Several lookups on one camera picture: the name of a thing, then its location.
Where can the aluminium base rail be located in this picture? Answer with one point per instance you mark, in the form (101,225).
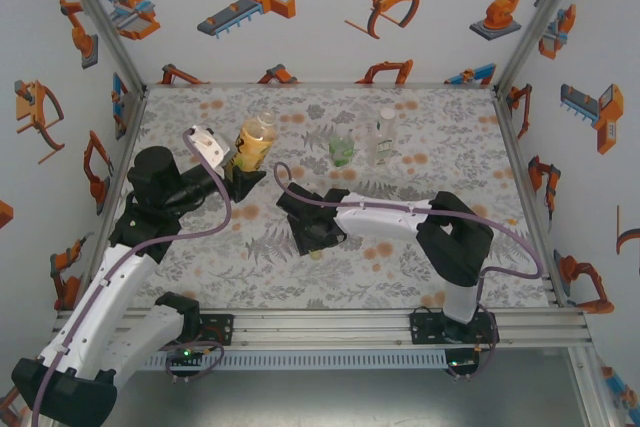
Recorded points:
(320,329)

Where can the yellow tea bottle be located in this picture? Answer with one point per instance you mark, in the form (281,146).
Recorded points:
(252,147)

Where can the small circuit board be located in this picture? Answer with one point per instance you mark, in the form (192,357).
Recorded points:
(185,354)
(462,363)

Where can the white bottle cap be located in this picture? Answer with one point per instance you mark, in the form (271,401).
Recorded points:
(388,114)

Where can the aluminium table side rail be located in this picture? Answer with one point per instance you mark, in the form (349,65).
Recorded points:
(132,122)
(512,147)

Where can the aluminium frame post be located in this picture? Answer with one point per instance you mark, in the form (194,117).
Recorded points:
(542,17)
(590,387)
(100,17)

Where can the aluminium table back rail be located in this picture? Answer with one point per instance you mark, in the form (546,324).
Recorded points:
(320,84)

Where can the floral tablecloth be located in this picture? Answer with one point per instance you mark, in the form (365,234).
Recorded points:
(300,282)

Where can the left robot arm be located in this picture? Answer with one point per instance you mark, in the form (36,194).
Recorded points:
(117,277)

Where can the pale yellow bottle cap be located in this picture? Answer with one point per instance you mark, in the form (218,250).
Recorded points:
(315,254)

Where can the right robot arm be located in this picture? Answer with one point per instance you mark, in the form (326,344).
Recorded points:
(450,242)

